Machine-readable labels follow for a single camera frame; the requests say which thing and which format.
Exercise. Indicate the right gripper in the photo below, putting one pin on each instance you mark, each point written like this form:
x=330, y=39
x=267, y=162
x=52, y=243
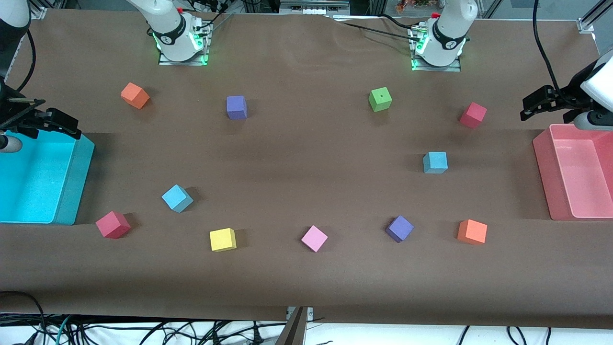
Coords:
x=14, y=118

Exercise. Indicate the green foam cube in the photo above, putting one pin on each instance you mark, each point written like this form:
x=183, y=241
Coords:
x=380, y=99

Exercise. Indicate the silver metal bracket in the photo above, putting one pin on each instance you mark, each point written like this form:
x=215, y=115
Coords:
x=310, y=312

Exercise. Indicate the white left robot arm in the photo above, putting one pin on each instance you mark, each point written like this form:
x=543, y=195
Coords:
x=450, y=28

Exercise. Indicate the purple foam cube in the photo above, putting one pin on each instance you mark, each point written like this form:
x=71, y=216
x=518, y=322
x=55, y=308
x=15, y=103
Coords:
x=236, y=108
x=399, y=228

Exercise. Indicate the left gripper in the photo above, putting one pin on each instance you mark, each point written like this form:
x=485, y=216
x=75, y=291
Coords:
x=569, y=97

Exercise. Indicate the pink foam cube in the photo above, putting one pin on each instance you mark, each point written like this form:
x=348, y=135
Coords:
x=314, y=238

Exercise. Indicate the red foam cube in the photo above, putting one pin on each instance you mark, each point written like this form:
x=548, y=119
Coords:
x=113, y=225
x=473, y=115

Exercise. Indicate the aluminium frame profile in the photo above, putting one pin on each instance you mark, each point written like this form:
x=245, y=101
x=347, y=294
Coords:
x=591, y=19

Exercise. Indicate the pink plastic bin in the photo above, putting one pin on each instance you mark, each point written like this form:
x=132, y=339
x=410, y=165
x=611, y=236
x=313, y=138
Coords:
x=555, y=182

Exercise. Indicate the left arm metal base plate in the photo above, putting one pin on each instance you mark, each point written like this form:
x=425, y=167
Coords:
x=455, y=68

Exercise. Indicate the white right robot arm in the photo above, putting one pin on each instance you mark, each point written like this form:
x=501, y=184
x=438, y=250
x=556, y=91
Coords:
x=170, y=28

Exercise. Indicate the cyan plastic bin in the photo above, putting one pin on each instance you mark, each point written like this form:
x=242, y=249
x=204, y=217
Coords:
x=33, y=182

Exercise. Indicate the light blue foam cube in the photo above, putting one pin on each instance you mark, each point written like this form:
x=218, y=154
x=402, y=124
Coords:
x=176, y=198
x=435, y=162

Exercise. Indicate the brown table cloth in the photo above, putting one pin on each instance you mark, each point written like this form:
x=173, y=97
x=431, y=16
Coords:
x=306, y=201

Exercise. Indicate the yellow foam cube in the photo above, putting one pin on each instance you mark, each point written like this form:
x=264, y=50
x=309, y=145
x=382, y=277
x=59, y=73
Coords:
x=222, y=239

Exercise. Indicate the aluminium corner bracket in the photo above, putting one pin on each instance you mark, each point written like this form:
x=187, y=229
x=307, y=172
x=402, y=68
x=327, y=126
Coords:
x=38, y=13

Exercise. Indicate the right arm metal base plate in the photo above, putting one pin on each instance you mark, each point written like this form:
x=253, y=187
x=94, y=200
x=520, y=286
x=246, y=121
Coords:
x=165, y=60

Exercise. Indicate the dark metal bar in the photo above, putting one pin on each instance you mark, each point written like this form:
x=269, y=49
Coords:
x=293, y=330

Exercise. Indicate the grey equipment box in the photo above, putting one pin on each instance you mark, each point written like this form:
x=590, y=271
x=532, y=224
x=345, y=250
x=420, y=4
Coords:
x=313, y=5

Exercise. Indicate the orange foam cube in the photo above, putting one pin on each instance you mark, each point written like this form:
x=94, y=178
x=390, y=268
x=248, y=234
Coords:
x=135, y=96
x=472, y=232

